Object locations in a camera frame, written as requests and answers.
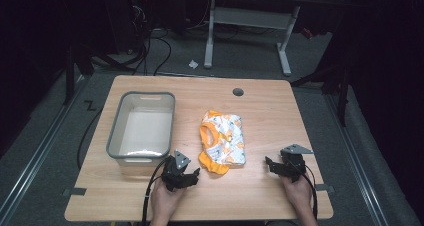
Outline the grey tape strip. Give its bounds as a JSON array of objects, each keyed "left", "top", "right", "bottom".
[
  {"left": 62, "top": 187, "right": 88, "bottom": 197},
  {"left": 315, "top": 183, "right": 335, "bottom": 193}
]

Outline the white plastic bin grey rim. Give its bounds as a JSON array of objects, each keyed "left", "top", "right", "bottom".
[{"left": 106, "top": 91, "right": 176, "bottom": 169}]

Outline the orange and white baby garment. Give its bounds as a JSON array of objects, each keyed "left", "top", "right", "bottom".
[{"left": 198, "top": 110, "right": 247, "bottom": 176}]

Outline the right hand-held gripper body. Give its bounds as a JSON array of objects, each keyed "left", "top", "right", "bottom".
[{"left": 272, "top": 143, "right": 314, "bottom": 183}]

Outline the black metal stand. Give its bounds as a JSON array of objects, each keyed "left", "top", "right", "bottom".
[
  {"left": 290, "top": 19, "right": 351, "bottom": 127},
  {"left": 63, "top": 35, "right": 134, "bottom": 106}
]

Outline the person's right hand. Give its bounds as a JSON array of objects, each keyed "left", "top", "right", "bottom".
[{"left": 280, "top": 174, "right": 314, "bottom": 214}]

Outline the bundle of black floor cables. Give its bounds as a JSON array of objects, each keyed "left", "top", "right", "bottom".
[{"left": 93, "top": 2, "right": 214, "bottom": 76}]

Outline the black cable beside table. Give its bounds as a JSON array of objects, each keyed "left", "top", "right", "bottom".
[{"left": 76, "top": 107, "right": 104, "bottom": 171}]

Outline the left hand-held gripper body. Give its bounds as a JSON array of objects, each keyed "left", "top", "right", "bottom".
[{"left": 161, "top": 149, "right": 195, "bottom": 192}]

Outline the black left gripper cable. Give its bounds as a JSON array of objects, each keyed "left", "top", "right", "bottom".
[{"left": 141, "top": 156, "right": 173, "bottom": 226}]

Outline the white metal frame desk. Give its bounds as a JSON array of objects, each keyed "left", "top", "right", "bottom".
[{"left": 203, "top": 0, "right": 344, "bottom": 76}]

